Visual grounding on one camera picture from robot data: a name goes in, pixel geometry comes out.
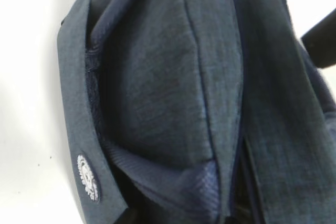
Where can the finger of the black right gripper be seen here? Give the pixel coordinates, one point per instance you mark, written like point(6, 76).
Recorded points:
point(319, 42)

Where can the dark blue lunch bag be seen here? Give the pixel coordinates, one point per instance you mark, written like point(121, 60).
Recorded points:
point(195, 111)

